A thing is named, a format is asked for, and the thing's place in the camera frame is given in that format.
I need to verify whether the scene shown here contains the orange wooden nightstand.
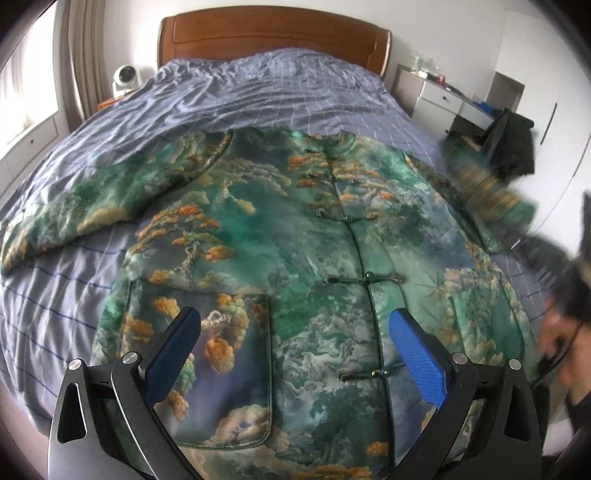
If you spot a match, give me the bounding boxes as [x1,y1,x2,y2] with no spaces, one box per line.
[96,95,134,112]

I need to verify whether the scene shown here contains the person's right hand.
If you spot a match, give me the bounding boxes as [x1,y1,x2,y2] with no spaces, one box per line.
[538,295,583,370]

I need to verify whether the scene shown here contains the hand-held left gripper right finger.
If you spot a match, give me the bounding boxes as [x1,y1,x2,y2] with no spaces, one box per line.
[389,308,546,480]

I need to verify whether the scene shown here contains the white round fan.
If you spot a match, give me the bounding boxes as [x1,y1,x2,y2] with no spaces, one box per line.
[112,65,141,97]

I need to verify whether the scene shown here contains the white window bench drawers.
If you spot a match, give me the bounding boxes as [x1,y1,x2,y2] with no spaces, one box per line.
[0,113,61,197]

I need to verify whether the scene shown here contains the black garment on chair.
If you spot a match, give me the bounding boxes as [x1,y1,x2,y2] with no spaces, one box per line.
[480,108,539,178]

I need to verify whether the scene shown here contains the beige curtain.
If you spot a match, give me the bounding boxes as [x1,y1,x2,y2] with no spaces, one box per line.
[53,0,116,134]

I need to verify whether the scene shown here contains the white drawer cabinet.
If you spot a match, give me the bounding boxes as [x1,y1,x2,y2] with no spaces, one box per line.
[392,65,495,132]

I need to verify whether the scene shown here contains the wooden bed headboard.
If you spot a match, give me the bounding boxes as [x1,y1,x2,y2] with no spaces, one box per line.
[157,13,393,77]

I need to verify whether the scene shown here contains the person's right forearm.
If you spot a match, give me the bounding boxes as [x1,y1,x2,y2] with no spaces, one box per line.
[564,355,591,446]

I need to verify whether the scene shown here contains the green cloud print jacket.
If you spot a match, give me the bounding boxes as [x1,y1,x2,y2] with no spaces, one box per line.
[0,127,536,480]

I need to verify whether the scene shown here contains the white wardrobe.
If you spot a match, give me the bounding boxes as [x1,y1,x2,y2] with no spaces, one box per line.
[489,0,591,232]

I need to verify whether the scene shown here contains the blue checked bed duvet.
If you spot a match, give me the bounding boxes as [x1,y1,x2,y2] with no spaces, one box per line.
[0,46,555,416]

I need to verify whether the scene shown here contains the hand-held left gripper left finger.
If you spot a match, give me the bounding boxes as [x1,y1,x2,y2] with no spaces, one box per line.
[46,305,204,480]

